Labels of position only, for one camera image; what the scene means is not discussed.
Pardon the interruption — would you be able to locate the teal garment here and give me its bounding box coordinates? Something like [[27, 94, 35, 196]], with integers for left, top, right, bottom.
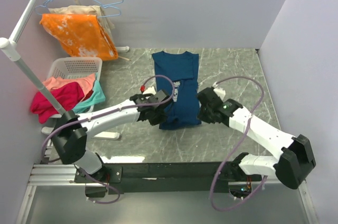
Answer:
[[72, 80, 106, 114]]

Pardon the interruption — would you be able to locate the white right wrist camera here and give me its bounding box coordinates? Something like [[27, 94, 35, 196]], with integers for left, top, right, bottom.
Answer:
[[212, 82, 226, 100]]

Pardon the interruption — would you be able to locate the magenta t-shirt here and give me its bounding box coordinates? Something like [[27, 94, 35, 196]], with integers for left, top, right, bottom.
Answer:
[[30, 83, 83, 124]]

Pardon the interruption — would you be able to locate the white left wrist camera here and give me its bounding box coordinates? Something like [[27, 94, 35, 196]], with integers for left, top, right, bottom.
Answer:
[[140, 85, 156, 95]]

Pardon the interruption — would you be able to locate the pink t-shirt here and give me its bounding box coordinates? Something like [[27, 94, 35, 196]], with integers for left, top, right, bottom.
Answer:
[[43, 73, 96, 101]]

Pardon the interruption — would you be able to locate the beige cloth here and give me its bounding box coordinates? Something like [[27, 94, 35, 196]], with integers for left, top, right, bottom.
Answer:
[[49, 5, 115, 40]]

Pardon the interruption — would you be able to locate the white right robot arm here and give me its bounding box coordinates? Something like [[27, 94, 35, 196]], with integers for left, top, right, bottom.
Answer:
[[197, 87, 316, 190]]

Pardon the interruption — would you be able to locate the white clothes rack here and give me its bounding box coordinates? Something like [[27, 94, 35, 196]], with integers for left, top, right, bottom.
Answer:
[[0, 0, 130, 141]]

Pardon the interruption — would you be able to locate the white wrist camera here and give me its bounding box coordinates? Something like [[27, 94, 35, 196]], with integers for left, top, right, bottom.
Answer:
[[212, 82, 226, 100], [140, 85, 156, 95]]

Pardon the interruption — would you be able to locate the white plastic laundry basket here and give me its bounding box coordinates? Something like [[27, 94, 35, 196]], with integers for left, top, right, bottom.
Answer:
[[47, 57, 102, 113]]

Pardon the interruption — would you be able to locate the aluminium rail frame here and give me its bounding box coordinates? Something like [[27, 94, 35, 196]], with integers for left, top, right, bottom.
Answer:
[[16, 164, 320, 223]]

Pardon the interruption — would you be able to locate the blue t-shirt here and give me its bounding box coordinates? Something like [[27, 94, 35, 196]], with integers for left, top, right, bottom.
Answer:
[[152, 51, 201, 130]]

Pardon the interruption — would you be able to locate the orange patterned cloth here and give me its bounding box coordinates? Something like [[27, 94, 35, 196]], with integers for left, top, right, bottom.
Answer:
[[40, 14, 118, 61]]

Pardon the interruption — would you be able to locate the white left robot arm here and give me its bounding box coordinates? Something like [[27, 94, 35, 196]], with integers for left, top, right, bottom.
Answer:
[[50, 90, 172, 183]]

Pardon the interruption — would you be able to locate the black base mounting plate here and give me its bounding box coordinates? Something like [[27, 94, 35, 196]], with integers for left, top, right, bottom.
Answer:
[[73, 162, 263, 199]]

